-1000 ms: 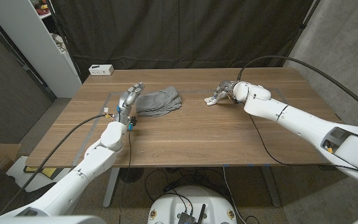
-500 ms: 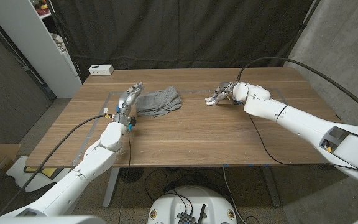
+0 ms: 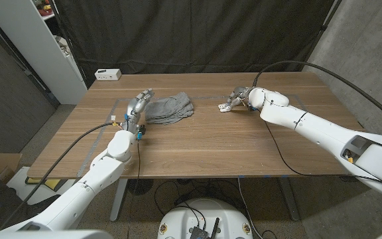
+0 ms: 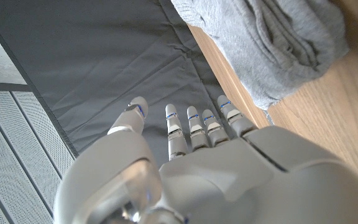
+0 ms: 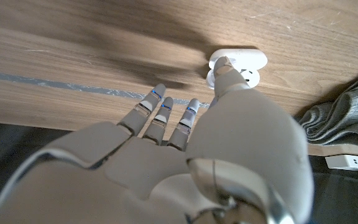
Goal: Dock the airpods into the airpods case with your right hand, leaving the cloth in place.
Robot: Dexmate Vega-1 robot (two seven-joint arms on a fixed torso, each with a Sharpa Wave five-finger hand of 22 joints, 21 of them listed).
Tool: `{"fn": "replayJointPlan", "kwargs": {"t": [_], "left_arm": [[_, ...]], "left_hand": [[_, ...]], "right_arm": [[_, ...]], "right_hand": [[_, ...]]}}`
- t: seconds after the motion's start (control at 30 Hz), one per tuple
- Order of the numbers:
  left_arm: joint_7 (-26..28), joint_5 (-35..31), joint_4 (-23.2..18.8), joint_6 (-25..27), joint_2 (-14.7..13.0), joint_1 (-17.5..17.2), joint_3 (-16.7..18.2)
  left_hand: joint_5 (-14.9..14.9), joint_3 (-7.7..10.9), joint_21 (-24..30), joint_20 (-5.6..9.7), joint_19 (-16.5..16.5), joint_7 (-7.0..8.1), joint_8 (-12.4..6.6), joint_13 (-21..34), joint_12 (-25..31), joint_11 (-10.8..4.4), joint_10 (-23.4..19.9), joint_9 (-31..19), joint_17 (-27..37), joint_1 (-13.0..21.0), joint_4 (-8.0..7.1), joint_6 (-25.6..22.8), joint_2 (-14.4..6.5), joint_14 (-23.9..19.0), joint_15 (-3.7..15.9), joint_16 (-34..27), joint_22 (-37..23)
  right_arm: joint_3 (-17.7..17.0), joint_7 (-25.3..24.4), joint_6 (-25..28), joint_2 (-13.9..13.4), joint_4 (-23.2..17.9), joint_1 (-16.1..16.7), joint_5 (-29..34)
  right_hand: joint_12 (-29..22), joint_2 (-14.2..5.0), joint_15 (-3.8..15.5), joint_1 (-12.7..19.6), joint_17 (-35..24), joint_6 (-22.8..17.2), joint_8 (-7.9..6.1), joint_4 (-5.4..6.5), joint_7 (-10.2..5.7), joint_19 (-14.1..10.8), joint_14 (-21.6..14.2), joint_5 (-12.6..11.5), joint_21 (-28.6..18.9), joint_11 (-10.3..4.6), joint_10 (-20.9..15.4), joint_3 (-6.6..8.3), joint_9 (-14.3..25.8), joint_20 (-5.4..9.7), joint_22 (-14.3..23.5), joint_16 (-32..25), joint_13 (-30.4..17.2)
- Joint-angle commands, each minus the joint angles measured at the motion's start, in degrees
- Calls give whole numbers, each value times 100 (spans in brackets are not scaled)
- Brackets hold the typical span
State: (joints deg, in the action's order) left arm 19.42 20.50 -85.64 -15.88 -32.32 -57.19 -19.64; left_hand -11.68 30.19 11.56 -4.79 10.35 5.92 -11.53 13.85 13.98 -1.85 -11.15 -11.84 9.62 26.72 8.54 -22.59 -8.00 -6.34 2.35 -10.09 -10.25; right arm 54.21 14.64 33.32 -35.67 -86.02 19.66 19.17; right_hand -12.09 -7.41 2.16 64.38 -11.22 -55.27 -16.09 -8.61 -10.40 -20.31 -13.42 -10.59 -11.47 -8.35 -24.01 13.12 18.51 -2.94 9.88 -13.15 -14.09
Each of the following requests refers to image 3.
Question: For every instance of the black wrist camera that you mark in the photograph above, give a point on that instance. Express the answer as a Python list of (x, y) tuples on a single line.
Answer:
[(252, 108), (140, 130)]

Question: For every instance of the white shelf clutter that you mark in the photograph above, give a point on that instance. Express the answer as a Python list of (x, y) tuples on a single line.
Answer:
[(63, 41)]

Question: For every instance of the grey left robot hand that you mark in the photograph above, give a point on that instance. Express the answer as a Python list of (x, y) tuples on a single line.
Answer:
[(134, 109)]

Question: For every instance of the black backdrop curtain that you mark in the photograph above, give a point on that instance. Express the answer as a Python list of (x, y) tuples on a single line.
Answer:
[(194, 33)]

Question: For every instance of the grey table leg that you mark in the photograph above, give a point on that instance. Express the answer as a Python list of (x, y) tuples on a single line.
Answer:
[(118, 202), (290, 202)]

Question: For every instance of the cardboard box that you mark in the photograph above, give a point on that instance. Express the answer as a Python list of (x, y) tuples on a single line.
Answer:
[(2, 161)]

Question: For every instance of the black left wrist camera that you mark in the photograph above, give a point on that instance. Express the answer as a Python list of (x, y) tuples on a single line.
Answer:
[(140, 130)]

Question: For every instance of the black antenna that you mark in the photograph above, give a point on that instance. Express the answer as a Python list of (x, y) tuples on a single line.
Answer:
[(215, 229)]

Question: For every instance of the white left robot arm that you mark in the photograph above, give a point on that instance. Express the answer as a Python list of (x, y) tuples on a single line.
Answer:
[(108, 162)]

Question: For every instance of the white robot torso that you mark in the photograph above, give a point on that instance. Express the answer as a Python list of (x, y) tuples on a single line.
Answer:
[(45, 235)]

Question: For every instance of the red shelf object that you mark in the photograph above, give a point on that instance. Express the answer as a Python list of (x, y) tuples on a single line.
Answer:
[(45, 12)]

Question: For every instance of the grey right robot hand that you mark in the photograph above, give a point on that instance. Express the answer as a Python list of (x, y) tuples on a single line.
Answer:
[(239, 96)]

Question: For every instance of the white airpods case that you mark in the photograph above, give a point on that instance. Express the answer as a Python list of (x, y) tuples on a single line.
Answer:
[(225, 110)]

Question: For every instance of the grey folded cloth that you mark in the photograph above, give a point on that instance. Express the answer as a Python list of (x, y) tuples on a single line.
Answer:
[(167, 108)]

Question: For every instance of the white shelf cabinet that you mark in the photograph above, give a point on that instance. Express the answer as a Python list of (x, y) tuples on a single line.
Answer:
[(35, 43)]

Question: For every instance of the yellow black tool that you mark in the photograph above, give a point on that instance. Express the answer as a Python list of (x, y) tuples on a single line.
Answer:
[(51, 183)]

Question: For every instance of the black round floor fan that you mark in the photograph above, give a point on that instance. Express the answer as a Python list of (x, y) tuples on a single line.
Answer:
[(140, 186)]

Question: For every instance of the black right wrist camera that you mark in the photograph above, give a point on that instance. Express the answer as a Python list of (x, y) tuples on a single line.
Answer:
[(252, 108)]

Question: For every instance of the black electronics module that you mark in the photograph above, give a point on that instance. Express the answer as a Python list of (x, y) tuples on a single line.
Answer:
[(199, 233)]

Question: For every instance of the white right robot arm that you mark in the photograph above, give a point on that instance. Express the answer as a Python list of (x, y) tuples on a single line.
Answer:
[(310, 126)]

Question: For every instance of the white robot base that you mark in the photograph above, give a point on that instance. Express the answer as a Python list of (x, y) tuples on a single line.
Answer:
[(207, 212)]

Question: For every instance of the white power strip box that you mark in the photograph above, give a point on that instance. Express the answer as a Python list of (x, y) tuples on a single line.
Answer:
[(108, 74)]

